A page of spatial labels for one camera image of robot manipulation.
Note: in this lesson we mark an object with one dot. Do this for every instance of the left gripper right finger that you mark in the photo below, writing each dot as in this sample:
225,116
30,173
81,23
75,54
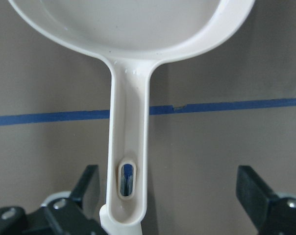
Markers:
271,213

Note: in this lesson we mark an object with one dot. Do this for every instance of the beige plastic dustpan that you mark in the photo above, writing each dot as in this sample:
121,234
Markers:
133,38

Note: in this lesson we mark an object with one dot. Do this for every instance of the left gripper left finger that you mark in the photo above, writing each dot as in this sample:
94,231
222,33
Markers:
74,215

